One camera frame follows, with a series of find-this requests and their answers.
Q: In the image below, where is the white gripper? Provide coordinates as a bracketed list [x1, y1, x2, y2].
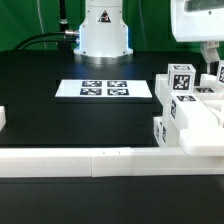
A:
[170, 0, 224, 74]

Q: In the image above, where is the white tagged cube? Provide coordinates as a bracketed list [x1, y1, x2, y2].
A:
[216, 60, 224, 86]
[168, 64, 196, 93]

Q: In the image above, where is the white chair back frame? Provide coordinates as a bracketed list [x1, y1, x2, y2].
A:
[155, 74, 224, 156]

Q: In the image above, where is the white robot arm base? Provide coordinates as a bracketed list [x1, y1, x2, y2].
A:
[74, 0, 133, 65]

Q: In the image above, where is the white tag plate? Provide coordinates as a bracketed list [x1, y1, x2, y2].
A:
[55, 79, 152, 99]

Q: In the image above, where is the white U-shaped fence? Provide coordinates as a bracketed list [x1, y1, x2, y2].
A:
[0, 104, 224, 178]

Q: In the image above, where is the black cable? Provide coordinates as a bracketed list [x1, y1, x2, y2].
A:
[13, 29, 80, 51]

